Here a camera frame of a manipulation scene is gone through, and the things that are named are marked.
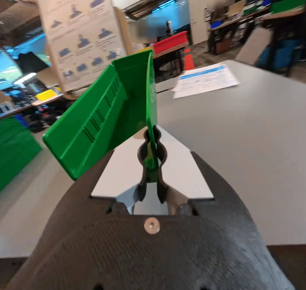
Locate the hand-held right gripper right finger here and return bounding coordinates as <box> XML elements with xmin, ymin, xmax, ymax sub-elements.
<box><xmin>154</xmin><ymin>125</ymin><xmax>214</xmax><ymax>215</ymax></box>

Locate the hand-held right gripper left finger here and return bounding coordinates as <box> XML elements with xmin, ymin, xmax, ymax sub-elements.
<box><xmin>90</xmin><ymin>127</ymin><xmax>153</xmax><ymax>214</ymax></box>

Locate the green plastic bin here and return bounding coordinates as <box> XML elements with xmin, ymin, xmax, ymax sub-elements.
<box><xmin>43</xmin><ymin>49</ymin><xmax>159</xmax><ymax>183</ymax></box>

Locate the stack of green bins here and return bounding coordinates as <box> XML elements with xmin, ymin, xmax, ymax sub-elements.
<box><xmin>0</xmin><ymin>118</ymin><xmax>43</xmax><ymax>191</ymax></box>

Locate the grey desk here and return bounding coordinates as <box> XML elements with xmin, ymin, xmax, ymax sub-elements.
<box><xmin>0</xmin><ymin>60</ymin><xmax>306</xmax><ymax>259</ymax></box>

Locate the white paper sheet blue header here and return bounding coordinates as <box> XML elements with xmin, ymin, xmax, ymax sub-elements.
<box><xmin>173</xmin><ymin>64</ymin><xmax>240</xmax><ymax>99</ymax></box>

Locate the large yellow bin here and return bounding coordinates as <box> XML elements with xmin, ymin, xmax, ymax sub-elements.
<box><xmin>35</xmin><ymin>90</ymin><xmax>57</xmax><ymax>101</ymax></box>

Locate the wooden table with black legs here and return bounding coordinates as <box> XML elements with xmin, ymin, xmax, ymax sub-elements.
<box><xmin>153</xmin><ymin>42</ymin><xmax>190</xmax><ymax>76</ymax></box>

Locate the red ribbed bin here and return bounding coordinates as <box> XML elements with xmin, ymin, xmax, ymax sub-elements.
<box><xmin>152</xmin><ymin>31</ymin><xmax>188</xmax><ymax>54</ymax></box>

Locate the black light flag panel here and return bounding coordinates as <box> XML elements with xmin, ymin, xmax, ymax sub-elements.
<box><xmin>17</xmin><ymin>52</ymin><xmax>50</xmax><ymax>74</ymax></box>

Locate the grey leaning panel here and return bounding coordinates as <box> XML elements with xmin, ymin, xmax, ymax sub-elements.
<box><xmin>235</xmin><ymin>27</ymin><xmax>273</xmax><ymax>65</ymax></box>

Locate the green bin on workbench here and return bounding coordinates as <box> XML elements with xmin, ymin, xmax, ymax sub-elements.
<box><xmin>271</xmin><ymin>0</ymin><xmax>306</xmax><ymax>14</ymax></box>

